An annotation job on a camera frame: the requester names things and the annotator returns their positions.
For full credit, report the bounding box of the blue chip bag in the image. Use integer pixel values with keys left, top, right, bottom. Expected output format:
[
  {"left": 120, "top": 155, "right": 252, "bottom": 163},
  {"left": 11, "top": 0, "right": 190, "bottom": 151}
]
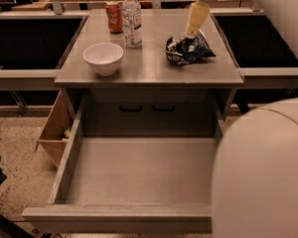
[{"left": 165, "top": 32, "right": 216, "bottom": 65}]

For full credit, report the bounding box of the white ceramic bowl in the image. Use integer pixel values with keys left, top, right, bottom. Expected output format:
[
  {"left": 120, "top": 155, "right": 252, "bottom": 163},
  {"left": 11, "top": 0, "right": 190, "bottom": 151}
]
[{"left": 82, "top": 43, "right": 124, "bottom": 75}]

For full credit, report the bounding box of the grey open top drawer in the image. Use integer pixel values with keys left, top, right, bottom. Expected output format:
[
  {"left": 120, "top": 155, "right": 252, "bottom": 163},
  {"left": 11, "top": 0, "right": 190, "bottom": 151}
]
[{"left": 23, "top": 89, "right": 222, "bottom": 233}]

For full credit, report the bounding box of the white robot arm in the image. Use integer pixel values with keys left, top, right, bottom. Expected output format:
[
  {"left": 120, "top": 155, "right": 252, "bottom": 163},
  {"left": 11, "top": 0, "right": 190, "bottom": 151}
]
[{"left": 212, "top": 0, "right": 298, "bottom": 238}]

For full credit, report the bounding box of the orange soda can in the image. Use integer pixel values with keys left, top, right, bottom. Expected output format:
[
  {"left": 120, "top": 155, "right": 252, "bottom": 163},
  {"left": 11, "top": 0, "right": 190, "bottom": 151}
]
[{"left": 105, "top": 1, "right": 123, "bottom": 34}]

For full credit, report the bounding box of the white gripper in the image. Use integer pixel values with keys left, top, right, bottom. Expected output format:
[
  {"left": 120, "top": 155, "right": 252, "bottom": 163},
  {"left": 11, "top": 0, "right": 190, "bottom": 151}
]
[{"left": 186, "top": 0, "right": 218, "bottom": 39}]

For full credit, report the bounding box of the brown cardboard box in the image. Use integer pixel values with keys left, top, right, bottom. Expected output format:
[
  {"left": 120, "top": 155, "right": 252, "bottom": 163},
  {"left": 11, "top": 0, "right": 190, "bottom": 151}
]
[{"left": 38, "top": 93, "right": 72, "bottom": 167}]

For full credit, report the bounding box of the grey cabinet counter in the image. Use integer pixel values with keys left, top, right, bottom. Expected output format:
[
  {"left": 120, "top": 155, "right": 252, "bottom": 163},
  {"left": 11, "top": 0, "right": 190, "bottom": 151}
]
[{"left": 54, "top": 7, "right": 245, "bottom": 121}]

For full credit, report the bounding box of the black drawer handle left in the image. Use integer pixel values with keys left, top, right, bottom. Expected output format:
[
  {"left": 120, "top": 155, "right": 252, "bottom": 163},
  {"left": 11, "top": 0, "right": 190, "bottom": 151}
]
[{"left": 119, "top": 102, "right": 142, "bottom": 112}]

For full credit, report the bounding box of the clear plastic water bottle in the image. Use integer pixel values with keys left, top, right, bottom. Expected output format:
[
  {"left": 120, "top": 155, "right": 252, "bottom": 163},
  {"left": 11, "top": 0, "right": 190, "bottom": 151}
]
[{"left": 121, "top": 0, "right": 142, "bottom": 48}]

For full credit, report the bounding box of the black drawer handle right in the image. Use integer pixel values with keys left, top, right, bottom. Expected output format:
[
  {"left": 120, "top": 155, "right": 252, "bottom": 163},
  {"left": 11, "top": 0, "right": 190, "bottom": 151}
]
[{"left": 152, "top": 102, "right": 176, "bottom": 112}]

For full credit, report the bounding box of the black drawer handle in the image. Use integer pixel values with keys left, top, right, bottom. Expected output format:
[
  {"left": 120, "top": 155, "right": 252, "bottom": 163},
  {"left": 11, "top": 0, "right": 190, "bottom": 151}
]
[
  {"left": 152, "top": 102, "right": 176, "bottom": 112},
  {"left": 119, "top": 102, "right": 142, "bottom": 112}
]

